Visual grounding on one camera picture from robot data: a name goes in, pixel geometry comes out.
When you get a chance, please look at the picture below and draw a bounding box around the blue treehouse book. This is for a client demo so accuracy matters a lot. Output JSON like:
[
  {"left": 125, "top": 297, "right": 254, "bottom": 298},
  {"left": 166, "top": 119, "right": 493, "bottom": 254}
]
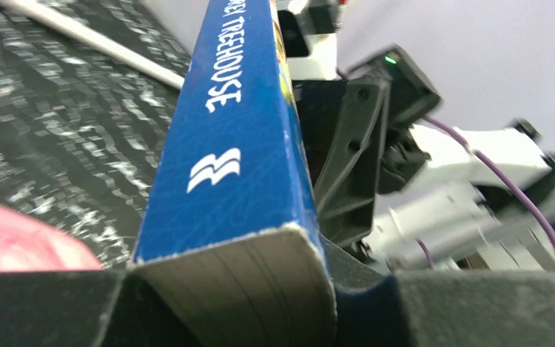
[{"left": 133, "top": 1, "right": 336, "bottom": 346}]

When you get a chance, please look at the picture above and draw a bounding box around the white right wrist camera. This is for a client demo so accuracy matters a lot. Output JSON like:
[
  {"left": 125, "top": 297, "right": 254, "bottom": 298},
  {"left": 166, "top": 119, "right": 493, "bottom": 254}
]
[{"left": 275, "top": 0, "right": 345, "bottom": 80}]

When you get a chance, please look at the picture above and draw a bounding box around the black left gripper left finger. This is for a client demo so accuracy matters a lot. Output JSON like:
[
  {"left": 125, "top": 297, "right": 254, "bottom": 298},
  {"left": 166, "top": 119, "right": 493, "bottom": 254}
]
[{"left": 0, "top": 270, "right": 187, "bottom": 347}]

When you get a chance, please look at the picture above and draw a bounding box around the white pvc pipe frame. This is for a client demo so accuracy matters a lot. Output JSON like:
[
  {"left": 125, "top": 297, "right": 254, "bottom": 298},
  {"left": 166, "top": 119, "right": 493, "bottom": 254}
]
[{"left": 0, "top": 0, "right": 184, "bottom": 90}]

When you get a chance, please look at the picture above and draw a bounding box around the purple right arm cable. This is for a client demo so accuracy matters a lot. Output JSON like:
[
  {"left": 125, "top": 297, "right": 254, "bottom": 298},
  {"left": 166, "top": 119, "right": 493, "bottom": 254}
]
[{"left": 337, "top": 67, "right": 555, "bottom": 281}]

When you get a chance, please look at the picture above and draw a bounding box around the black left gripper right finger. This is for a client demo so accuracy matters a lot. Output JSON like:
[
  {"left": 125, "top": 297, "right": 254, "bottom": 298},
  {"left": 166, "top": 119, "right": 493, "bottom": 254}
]
[{"left": 323, "top": 241, "right": 555, "bottom": 346}]

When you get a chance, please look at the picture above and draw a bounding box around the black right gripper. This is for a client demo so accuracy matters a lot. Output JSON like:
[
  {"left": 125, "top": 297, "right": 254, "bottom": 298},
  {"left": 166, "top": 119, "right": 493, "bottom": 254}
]
[{"left": 296, "top": 44, "right": 442, "bottom": 247}]

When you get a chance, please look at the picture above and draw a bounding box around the pink student backpack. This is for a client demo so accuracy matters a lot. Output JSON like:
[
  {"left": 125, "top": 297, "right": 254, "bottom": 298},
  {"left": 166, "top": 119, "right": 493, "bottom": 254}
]
[{"left": 0, "top": 205, "right": 102, "bottom": 272}]

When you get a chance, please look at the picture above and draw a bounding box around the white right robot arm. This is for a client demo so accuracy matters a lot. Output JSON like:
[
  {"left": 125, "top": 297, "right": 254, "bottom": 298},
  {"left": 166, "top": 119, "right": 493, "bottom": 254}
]
[{"left": 293, "top": 45, "right": 555, "bottom": 273}]

